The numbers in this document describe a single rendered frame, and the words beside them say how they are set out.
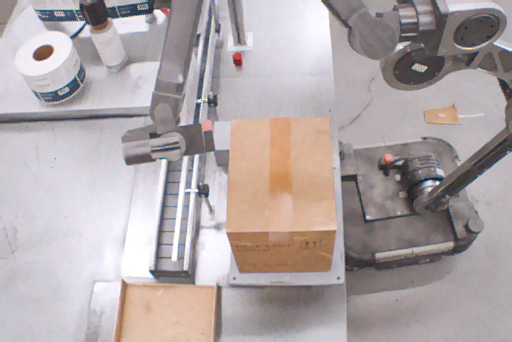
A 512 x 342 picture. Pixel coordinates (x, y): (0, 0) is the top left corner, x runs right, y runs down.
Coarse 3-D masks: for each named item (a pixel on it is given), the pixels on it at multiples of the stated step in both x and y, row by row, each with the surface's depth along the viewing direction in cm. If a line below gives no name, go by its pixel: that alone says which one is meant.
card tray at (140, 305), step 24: (120, 288) 131; (144, 288) 134; (168, 288) 134; (192, 288) 134; (216, 288) 131; (120, 312) 130; (144, 312) 131; (168, 312) 130; (192, 312) 130; (120, 336) 128; (144, 336) 128; (168, 336) 127; (192, 336) 127
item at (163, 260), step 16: (208, 16) 180; (208, 32) 176; (176, 160) 149; (192, 160) 149; (176, 176) 146; (192, 176) 146; (176, 192) 144; (176, 208) 141; (160, 224) 139; (160, 240) 136; (160, 256) 134
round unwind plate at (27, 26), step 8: (32, 8) 191; (24, 16) 189; (32, 16) 188; (16, 24) 186; (24, 24) 186; (32, 24) 185; (40, 24) 185; (56, 24) 184; (64, 24) 184; (72, 24) 183; (80, 24) 183; (16, 32) 184; (24, 32) 184; (32, 32) 183; (40, 32) 183; (64, 32) 181; (72, 32) 181; (24, 40) 181
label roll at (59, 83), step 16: (48, 32) 162; (32, 48) 159; (48, 48) 161; (64, 48) 158; (16, 64) 156; (32, 64) 155; (48, 64) 154; (64, 64) 155; (80, 64) 165; (32, 80) 155; (48, 80) 155; (64, 80) 159; (80, 80) 166; (48, 96) 162; (64, 96) 164
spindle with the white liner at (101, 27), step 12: (84, 0) 146; (96, 0) 146; (84, 12) 148; (96, 12) 148; (108, 12) 153; (96, 24) 151; (108, 24) 155; (96, 36) 155; (108, 36) 157; (108, 48) 160; (120, 48) 164; (108, 60) 165; (120, 60) 167
